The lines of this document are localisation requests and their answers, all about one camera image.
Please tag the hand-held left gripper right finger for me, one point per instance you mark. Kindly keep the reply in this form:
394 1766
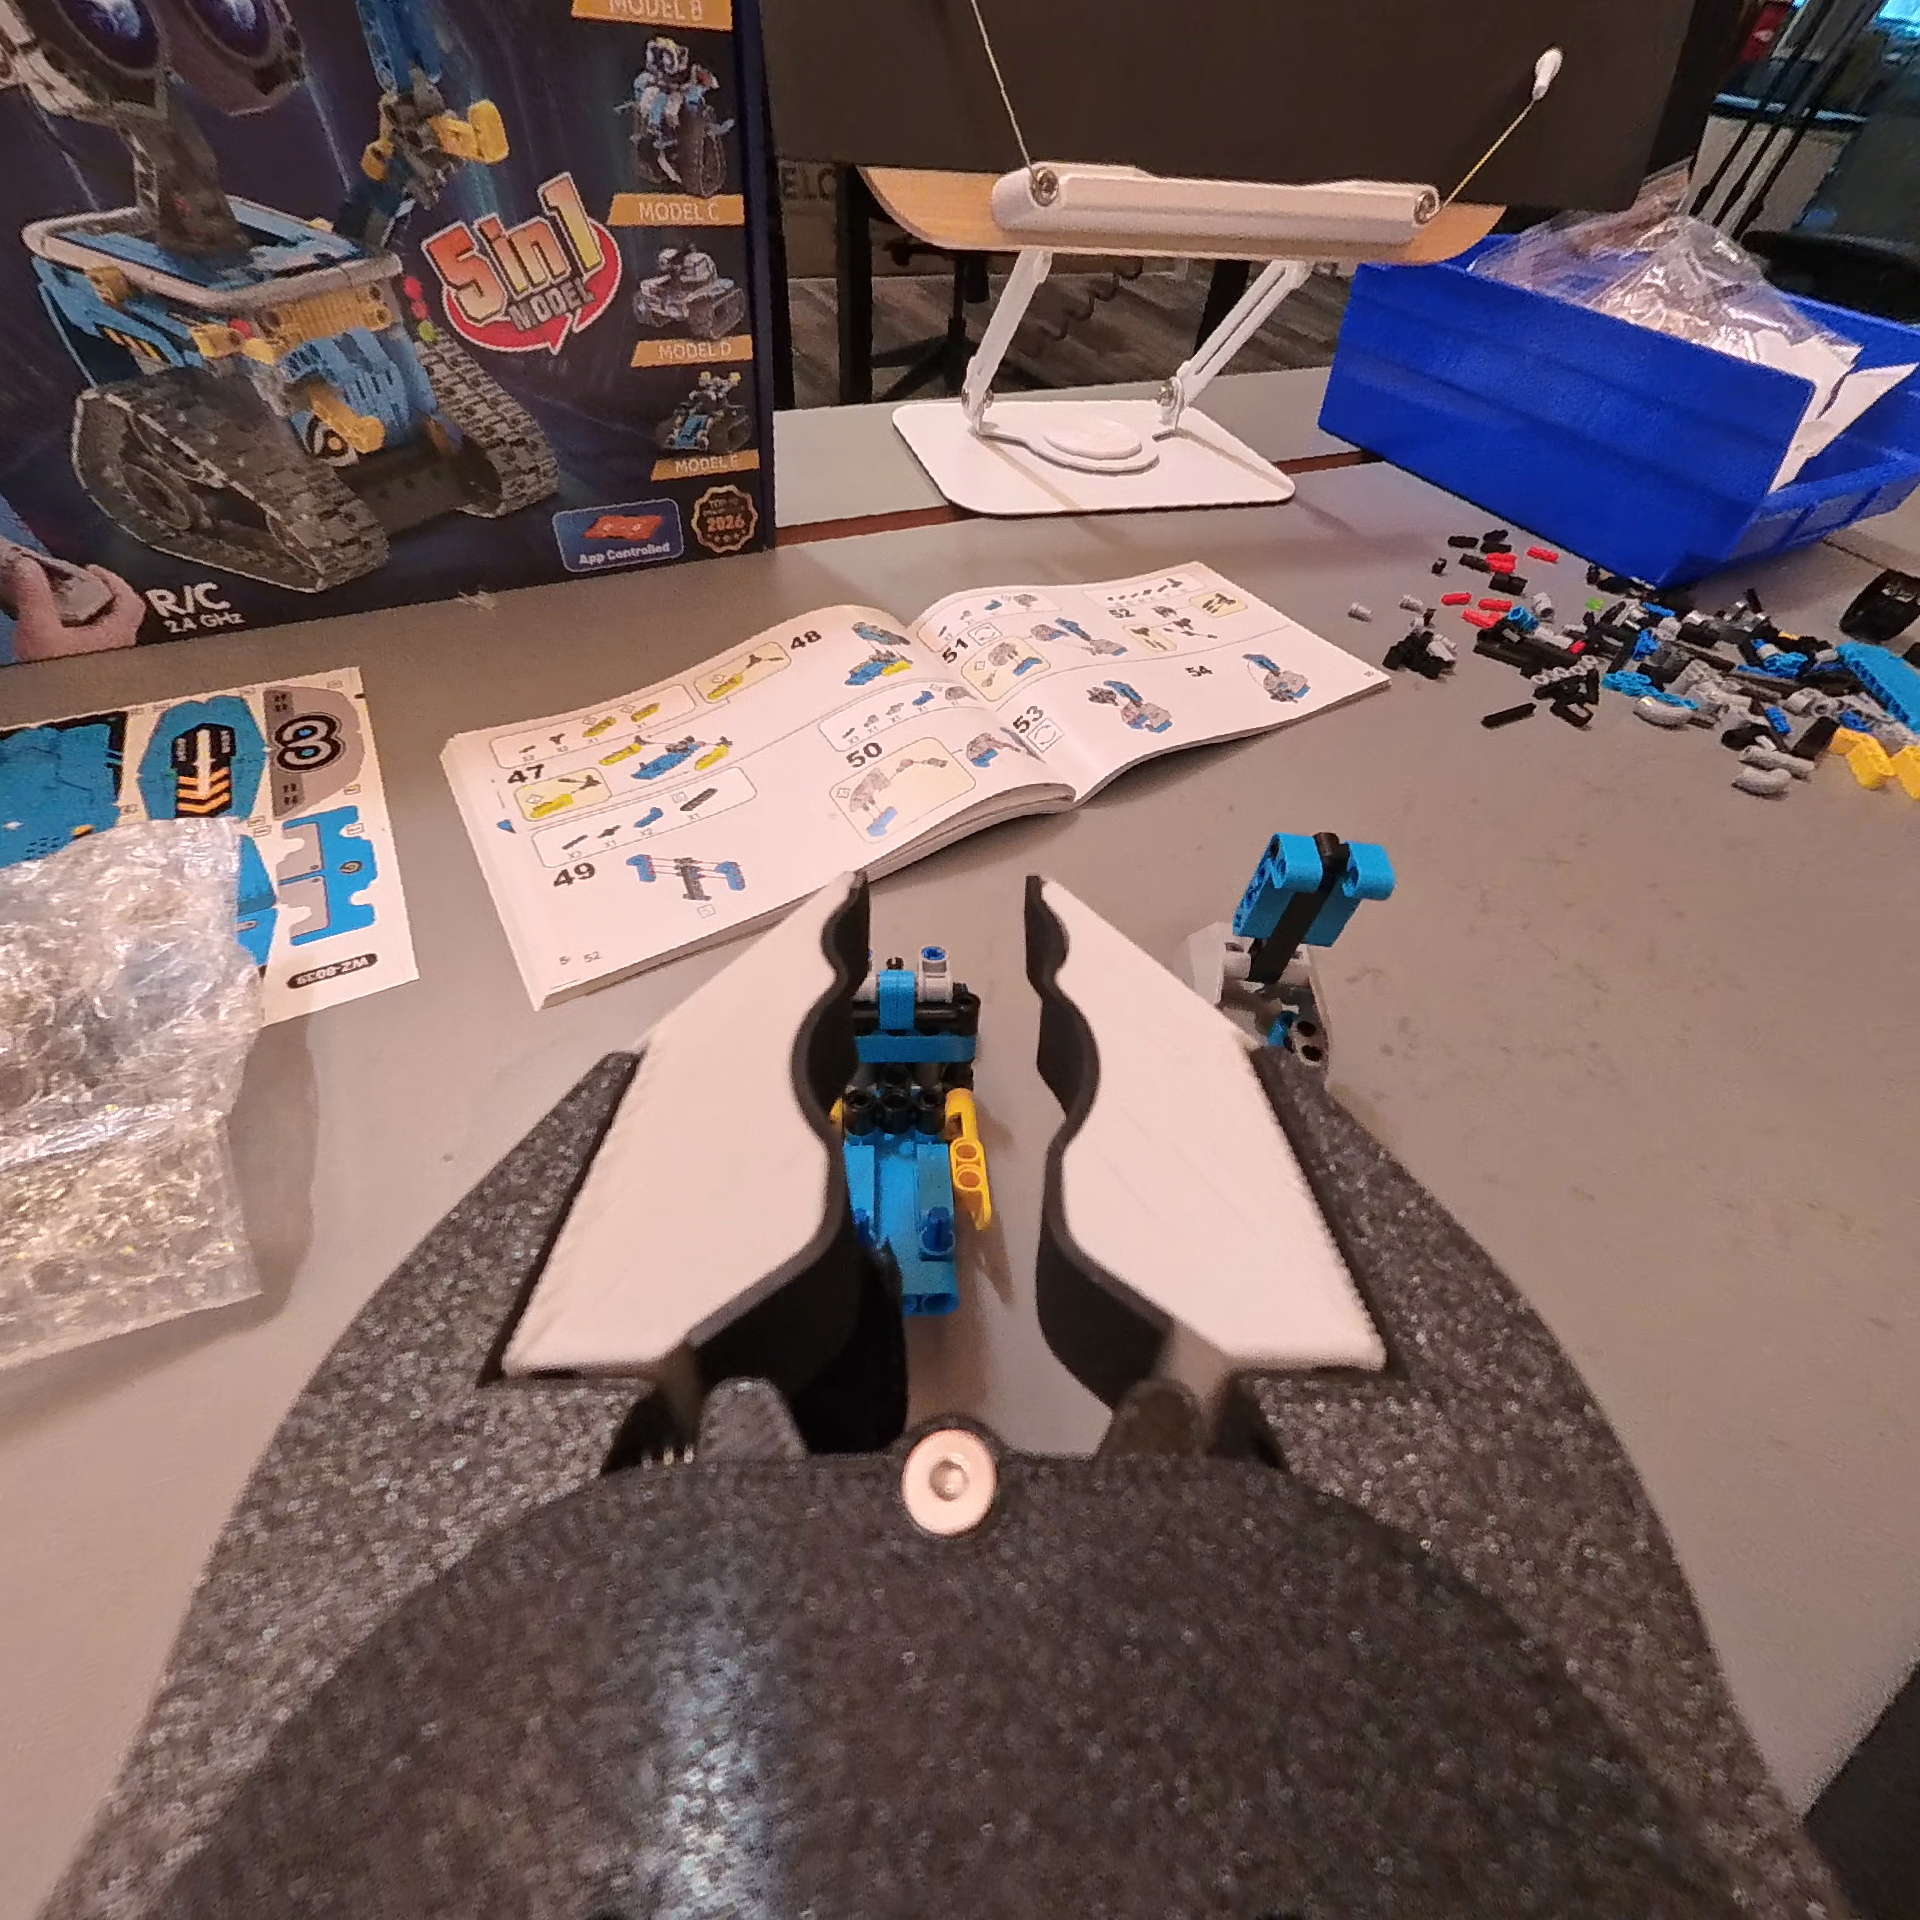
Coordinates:
1202 1185

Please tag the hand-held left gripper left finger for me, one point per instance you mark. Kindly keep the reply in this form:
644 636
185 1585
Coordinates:
689 1185

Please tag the blue yellow black brick assembly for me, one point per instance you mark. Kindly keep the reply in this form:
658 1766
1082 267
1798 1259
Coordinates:
901 1185

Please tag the blue black brick frame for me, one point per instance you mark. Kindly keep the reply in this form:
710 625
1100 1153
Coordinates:
1277 885

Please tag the pile of small brick parts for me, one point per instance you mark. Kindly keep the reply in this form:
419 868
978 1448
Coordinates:
1696 660

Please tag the grey desk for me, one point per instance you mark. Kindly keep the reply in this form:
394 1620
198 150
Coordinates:
1500 1127

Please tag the instruction booklet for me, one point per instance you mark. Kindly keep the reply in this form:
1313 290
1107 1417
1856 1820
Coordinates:
901 750

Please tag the large clear plastic bag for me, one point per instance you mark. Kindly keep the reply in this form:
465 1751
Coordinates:
107 1080

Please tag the blue sticker sheet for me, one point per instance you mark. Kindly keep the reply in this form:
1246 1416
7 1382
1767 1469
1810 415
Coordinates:
226 778

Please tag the blue plastic bin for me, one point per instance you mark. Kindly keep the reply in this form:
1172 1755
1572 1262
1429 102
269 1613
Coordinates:
1575 406

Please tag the black toy wheel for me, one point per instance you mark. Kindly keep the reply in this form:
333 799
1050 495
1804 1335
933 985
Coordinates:
1881 606

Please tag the black perforated pad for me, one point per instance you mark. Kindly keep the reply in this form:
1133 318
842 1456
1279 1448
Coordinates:
1868 1830

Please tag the robot kit box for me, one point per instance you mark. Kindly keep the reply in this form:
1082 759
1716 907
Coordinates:
376 302

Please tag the clear plastic bags bundle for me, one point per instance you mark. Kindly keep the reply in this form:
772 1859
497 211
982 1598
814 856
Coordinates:
1678 285

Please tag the black partition panel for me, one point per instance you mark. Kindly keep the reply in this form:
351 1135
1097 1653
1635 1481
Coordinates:
1277 77

